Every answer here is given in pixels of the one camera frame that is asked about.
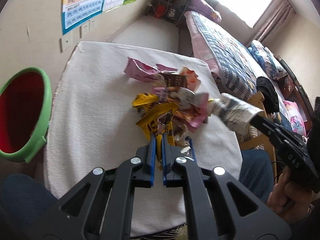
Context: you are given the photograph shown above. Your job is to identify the white wall switch plate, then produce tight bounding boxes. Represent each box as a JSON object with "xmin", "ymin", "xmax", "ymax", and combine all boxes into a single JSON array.
[{"xmin": 60, "ymin": 31, "xmax": 73, "ymax": 53}]

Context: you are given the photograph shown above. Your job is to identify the white wall socket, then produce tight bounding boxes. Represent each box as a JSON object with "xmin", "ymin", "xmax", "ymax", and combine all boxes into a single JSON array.
[{"xmin": 80, "ymin": 21, "xmax": 90, "ymax": 38}]

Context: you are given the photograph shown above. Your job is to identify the window curtain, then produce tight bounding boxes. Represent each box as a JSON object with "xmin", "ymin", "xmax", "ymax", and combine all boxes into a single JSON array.
[{"xmin": 251, "ymin": 1, "xmax": 295, "ymax": 43}]

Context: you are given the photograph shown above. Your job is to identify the pink cartoon pillow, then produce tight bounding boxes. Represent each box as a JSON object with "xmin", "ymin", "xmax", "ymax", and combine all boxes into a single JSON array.
[{"xmin": 283, "ymin": 100, "xmax": 306, "ymax": 137}]

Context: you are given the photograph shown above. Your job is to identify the wooden chair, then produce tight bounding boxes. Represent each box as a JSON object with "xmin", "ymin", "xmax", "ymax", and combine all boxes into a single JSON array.
[{"xmin": 237, "ymin": 90, "xmax": 278, "ymax": 176}]

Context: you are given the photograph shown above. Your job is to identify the brown chocolate wrapper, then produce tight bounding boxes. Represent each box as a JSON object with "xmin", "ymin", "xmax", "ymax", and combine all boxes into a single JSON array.
[{"xmin": 162, "ymin": 73, "xmax": 187, "ymax": 88}]

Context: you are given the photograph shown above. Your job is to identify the red bucket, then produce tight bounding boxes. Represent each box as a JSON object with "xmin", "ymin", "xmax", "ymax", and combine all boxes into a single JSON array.
[{"xmin": 154, "ymin": 2, "xmax": 167, "ymax": 18}]

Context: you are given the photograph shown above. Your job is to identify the blue floral pillow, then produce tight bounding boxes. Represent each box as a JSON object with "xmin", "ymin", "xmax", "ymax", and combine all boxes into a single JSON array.
[{"xmin": 248, "ymin": 40, "xmax": 287, "ymax": 81}]

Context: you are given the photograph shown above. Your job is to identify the purple pillow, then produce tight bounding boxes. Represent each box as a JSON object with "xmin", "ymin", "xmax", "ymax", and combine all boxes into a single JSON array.
[{"xmin": 191, "ymin": 0, "xmax": 222, "ymax": 23}]

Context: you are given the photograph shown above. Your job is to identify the paper cup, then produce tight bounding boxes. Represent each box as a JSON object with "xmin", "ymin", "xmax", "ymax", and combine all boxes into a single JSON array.
[{"xmin": 208, "ymin": 93, "xmax": 263, "ymax": 135}]

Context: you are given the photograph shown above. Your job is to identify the pink wrapper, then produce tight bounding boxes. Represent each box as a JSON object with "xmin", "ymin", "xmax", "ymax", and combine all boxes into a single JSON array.
[{"xmin": 124, "ymin": 57, "xmax": 177, "ymax": 82}]

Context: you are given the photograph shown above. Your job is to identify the person's right hand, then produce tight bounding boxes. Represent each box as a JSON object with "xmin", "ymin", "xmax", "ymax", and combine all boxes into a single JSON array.
[{"xmin": 267, "ymin": 166, "xmax": 319, "ymax": 224}]

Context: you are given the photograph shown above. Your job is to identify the black garment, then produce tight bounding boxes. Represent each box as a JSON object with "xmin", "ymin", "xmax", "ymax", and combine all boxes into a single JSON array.
[{"xmin": 256, "ymin": 76, "xmax": 279, "ymax": 114}]

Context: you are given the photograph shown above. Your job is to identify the green red trash bin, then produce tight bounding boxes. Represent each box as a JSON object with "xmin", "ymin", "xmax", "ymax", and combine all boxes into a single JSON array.
[{"xmin": 1, "ymin": 67, "xmax": 52, "ymax": 163}]

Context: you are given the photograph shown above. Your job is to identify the person's blue jeans leg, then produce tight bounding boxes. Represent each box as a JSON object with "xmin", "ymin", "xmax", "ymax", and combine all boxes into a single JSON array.
[{"xmin": 239, "ymin": 150, "xmax": 274, "ymax": 204}]

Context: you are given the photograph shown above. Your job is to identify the white towel table cover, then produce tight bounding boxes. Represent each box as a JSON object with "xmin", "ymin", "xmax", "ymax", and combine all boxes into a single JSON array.
[{"xmin": 43, "ymin": 41, "xmax": 243, "ymax": 237}]

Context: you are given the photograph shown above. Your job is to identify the yellow snack wrapper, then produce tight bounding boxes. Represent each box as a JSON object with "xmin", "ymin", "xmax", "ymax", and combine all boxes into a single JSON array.
[{"xmin": 131, "ymin": 93, "xmax": 178, "ymax": 151}]

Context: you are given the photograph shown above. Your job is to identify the pinyin alphabet wall poster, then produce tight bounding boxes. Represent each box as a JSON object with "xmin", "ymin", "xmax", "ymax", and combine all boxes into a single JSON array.
[{"xmin": 61, "ymin": 0, "xmax": 104, "ymax": 35}]

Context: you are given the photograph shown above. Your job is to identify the dark blue wrapper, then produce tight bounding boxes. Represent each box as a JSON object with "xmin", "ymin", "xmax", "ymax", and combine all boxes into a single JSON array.
[{"xmin": 185, "ymin": 137, "xmax": 196, "ymax": 160}]

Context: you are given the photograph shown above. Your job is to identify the bed with plaid quilt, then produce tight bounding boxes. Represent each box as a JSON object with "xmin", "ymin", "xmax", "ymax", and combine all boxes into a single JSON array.
[{"xmin": 183, "ymin": 10, "xmax": 311, "ymax": 136}]

